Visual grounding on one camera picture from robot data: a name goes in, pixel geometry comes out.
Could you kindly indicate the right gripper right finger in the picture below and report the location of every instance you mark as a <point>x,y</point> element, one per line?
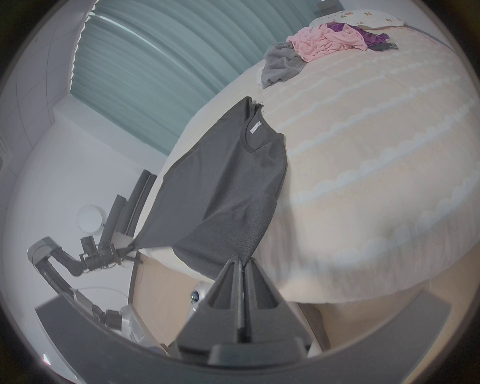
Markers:
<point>270,315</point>

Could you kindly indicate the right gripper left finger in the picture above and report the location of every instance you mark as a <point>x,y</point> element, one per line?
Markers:
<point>221,311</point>

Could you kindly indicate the black T-shirt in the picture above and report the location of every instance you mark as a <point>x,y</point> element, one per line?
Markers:
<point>225,195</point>

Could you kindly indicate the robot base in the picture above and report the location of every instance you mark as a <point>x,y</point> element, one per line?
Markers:
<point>135,322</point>

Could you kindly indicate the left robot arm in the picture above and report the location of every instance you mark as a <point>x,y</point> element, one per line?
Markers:
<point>43,251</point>

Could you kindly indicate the bed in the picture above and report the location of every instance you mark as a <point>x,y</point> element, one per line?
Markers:
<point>375,168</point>

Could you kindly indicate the black chest of drawers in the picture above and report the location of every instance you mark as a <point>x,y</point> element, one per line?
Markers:
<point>142,187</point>

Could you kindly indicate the round white mirror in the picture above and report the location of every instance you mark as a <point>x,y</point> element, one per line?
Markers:
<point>90,219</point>

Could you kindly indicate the grey garment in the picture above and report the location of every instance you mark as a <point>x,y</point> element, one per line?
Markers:
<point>281,65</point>

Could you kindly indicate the pink garment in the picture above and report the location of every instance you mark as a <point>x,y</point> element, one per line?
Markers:
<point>322,45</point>

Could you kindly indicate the small black garment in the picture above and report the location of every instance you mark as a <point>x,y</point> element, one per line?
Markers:
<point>384,47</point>

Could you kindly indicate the purple garment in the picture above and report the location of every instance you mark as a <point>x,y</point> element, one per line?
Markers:
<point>371,37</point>

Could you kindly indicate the white printed pillow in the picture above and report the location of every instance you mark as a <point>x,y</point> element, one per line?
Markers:
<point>367,18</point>

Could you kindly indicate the grey bedside table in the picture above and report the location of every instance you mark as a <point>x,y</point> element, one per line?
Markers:
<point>330,4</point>

